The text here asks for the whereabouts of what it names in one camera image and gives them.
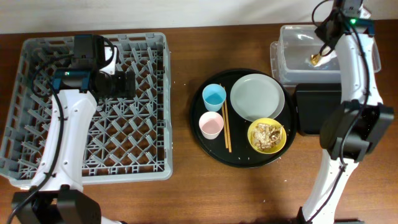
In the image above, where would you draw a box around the light blue plastic cup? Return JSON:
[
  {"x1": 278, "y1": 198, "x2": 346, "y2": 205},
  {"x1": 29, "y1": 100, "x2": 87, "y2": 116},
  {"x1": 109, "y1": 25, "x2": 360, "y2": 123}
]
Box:
[{"x1": 202, "y1": 84, "x2": 226, "y2": 111}]

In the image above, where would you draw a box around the pink plastic cup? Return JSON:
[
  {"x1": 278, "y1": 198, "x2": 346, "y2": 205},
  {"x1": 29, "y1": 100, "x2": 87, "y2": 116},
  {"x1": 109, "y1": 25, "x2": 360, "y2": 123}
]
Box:
[{"x1": 198, "y1": 111, "x2": 224, "y2": 140}]

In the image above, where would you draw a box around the food scraps pile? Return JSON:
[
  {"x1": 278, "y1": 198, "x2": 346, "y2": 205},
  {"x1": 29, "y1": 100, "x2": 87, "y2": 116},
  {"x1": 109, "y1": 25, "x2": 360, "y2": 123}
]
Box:
[{"x1": 251, "y1": 123, "x2": 283, "y2": 152}]

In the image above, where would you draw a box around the yellow plastic bowl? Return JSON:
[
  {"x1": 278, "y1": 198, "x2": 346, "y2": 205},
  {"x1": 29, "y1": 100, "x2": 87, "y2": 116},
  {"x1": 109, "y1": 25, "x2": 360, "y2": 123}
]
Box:
[{"x1": 248, "y1": 118, "x2": 287, "y2": 154}]

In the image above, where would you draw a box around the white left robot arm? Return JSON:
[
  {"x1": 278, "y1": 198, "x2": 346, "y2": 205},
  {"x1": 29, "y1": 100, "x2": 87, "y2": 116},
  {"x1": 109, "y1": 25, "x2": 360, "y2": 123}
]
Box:
[{"x1": 7, "y1": 34, "x2": 136, "y2": 223}]

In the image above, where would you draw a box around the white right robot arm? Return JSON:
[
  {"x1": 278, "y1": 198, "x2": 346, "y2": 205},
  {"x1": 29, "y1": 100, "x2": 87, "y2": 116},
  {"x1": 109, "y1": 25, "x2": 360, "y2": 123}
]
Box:
[{"x1": 297, "y1": 0, "x2": 394, "y2": 223}]

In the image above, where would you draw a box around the grey plastic dishwasher rack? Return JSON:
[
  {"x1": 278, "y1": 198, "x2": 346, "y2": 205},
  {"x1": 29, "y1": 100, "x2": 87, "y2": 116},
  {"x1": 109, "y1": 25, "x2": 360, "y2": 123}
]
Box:
[{"x1": 1, "y1": 32, "x2": 172, "y2": 189}]

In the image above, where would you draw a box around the left wooden chopstick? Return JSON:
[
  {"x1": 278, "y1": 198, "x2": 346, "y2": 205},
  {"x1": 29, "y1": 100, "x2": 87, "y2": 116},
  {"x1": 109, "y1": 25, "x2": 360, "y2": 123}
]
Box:
[{"x1": 221, "y1": 100, "x2": 229, "y2": 149}]

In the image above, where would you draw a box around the wooden chopstick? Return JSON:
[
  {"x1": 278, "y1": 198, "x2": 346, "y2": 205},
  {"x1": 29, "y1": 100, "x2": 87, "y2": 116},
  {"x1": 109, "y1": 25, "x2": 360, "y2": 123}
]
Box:
[
  {"x1": 221, "y1": 100, "x2": 229, "y2": 149},
  {"x1": 223, "y1": 99, "x2": 232, "y2": 153}
]

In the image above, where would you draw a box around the right wooden chopstick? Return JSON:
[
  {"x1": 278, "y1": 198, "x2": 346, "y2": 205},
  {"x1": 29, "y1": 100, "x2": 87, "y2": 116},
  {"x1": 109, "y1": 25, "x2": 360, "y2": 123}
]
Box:
[{"x1": 223, "y1": 99, "x2": 232, "y2": 153}]

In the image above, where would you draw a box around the round black tray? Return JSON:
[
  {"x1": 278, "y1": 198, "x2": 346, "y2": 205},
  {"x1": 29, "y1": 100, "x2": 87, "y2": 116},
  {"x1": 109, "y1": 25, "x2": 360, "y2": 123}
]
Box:
[{"x1": 189, "y1": 68, "x2": 298, "y2": 168}]

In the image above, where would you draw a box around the grey round plate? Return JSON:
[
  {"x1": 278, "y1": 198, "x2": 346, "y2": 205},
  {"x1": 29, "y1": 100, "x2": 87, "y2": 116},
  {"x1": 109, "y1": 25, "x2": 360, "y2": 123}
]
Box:
[{"x1": 230, "y1": 73, "x2": 285, "y2": 121}]

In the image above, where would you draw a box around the gold foil wrapper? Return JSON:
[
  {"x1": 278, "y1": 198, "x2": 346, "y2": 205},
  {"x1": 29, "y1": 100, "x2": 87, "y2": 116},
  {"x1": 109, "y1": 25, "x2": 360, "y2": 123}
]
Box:
[{"x1": 310, "y1": 54, "x2": 322, "y2": 66}]

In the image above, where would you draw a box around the black rectangular tray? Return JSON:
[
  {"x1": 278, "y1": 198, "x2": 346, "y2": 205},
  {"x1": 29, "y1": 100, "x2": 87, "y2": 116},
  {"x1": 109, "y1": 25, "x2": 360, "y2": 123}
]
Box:
[{"x1": 294, "y1": 83, "x2": 341, "y2": 136}]

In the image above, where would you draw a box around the crumpled white tissue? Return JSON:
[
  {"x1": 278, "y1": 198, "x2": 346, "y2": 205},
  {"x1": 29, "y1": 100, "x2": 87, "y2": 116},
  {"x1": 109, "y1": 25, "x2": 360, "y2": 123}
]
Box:
[{"x1": 318, "y1": 50, "x2": 336, "y2": 66}]

